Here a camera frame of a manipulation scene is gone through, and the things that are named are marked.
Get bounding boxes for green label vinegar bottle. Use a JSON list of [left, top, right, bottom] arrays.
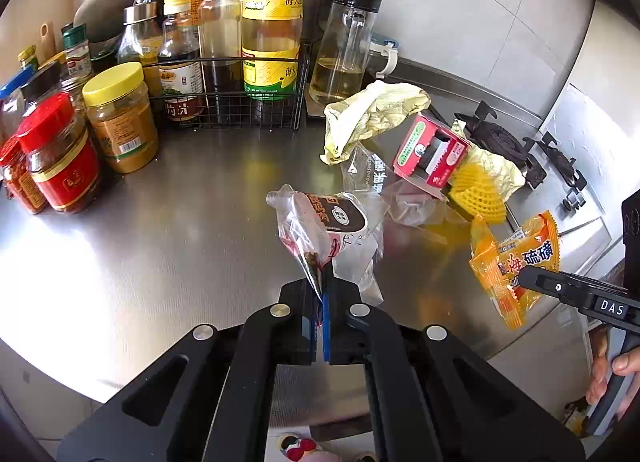
[[241, 0, 303, 102]]

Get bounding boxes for yellow foam fruit net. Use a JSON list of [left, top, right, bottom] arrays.
[[449, 163, 506, 225]]

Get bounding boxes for grey ladle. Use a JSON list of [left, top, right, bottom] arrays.
[[74, 0, 135, 43]]

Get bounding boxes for black wire rack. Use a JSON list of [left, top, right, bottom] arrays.
[[150, 42, 310, 131]]

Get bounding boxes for red milk carton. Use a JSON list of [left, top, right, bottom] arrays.
[[393, 114, 469, 199]]

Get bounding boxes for person's right hand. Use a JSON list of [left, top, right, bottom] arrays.
[[584, 325, 640, 423]]

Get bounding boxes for orange snack packet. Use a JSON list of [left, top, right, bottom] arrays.
[[469, 211, 560, 330]]

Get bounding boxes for yellow crumpled paper right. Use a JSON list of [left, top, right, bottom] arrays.
[[449, 119, 525, 203]]

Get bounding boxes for dark soy sauce bottle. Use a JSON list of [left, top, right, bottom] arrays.
[[158, 0, 204, 122]]

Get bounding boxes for yellow lid sauce jar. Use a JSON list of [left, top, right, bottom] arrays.
[[82, 62, 158, 174]]

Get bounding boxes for green cap spice shaker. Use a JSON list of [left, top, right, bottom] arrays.
[[62, 24, 92, 80]]

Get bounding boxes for red lid chili jar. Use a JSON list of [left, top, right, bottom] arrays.
[[16, 92, 102, 213]]

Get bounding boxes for gold cap oil bottle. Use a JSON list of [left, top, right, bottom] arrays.
[[198, 0, 243, 93]]

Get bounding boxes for clear printed plastic bag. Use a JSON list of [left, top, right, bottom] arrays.
[[341, 144, 466, 227]]

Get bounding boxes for printed plastic wrapper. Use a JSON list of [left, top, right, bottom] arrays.
[[266, 184, 388, 305]]

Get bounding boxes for glass oil dispenser black lid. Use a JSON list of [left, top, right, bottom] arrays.
[[309, 0, 382, 105]]

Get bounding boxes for yellow crumpled paper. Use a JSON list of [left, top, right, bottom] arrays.
[[320, 80, 432, 165], [449, 119, 525, 203]]

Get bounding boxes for yellow crumpled paper left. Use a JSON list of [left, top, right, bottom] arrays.
[[320, 80, 432, 165]]

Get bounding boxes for glass jar blue lid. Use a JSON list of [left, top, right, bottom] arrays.
[[367, 33, 400, 80]]

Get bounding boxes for steel lid glass bottle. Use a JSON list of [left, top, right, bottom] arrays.
[[117, 2, 163, 97]]

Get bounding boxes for small red chili jar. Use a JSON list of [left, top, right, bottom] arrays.
[[0, 135, 48, 214]]

